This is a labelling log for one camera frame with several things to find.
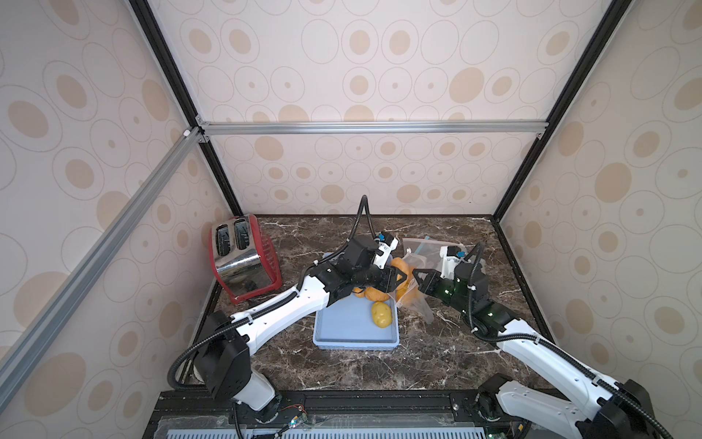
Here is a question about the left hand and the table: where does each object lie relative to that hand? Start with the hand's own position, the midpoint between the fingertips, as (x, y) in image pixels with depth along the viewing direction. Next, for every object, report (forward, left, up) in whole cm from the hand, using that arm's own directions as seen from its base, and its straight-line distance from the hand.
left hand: (409, 275), depth 73 cm
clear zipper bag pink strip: (-2, -6, -16) cm, 17 cm away
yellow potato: (-2, +6, -19) cm, 20 cm away
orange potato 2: (+4, +8, -18) cm, 20 cm away
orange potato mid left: (-6, +14, +2) cm, 15 cm away
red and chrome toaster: (+10, +51, -9) cm, 53 cm away
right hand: (+4, -5, -3) cm, 7 cm away
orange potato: (-2, 0, -5) cm, 6 cm away
